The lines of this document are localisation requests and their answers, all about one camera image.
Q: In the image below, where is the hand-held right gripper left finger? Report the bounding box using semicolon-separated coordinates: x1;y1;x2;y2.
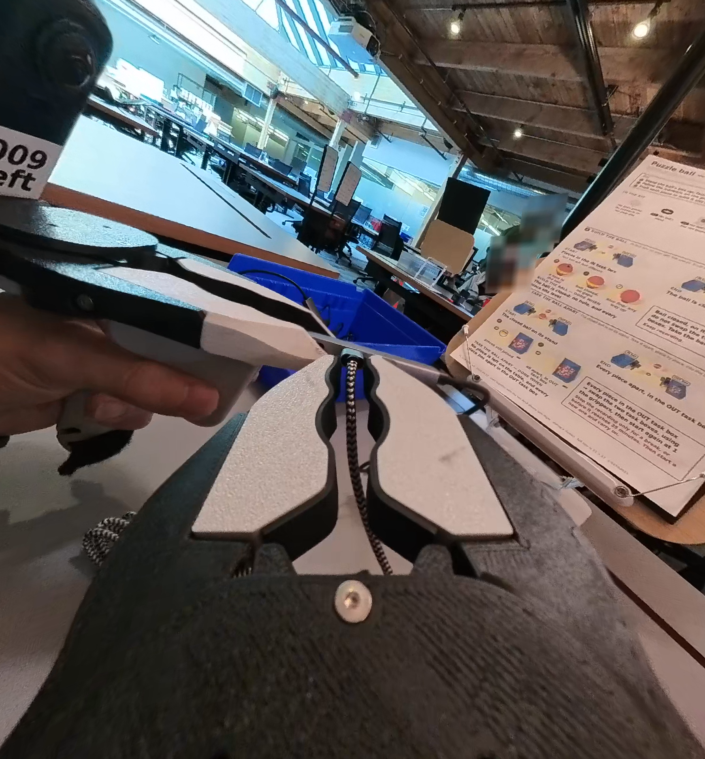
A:
191;354;335;543

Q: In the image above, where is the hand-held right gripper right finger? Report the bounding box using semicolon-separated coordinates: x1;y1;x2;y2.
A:
370;354;516;543

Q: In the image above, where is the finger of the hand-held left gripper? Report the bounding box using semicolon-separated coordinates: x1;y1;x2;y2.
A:
109;257;330;343
202;308;330;371

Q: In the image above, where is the grey usb hub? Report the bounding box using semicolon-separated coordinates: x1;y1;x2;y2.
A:
310;329;491;417

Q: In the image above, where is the braided usb-c cable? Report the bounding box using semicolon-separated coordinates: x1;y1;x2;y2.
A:
82;349;393;575

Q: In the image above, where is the blue plastic bin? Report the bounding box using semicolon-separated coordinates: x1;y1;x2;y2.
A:
229;252;449;411

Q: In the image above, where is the person's left hand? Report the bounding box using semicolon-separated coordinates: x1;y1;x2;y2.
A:
0;290;224;439

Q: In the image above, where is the white table with wooden edge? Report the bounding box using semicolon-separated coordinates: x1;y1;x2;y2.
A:
43;112;341;279

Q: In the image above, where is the black sign board on stand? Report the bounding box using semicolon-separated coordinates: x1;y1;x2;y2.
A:
335;162;364;206
317;145;339;209

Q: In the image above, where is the cardboard panel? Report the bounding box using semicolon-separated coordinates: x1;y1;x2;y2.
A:
419;220;476;271

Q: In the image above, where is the printed instruction sheet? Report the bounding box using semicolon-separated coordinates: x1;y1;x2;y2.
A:
449;153;705;516

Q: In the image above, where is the black panel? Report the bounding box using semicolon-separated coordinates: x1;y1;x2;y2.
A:
441;179;491;238

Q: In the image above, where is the white ceiling unit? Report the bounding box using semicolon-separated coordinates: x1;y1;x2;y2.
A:
328;17;381;52

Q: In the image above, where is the black pillar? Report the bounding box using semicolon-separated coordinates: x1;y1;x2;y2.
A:
558;0;705;226

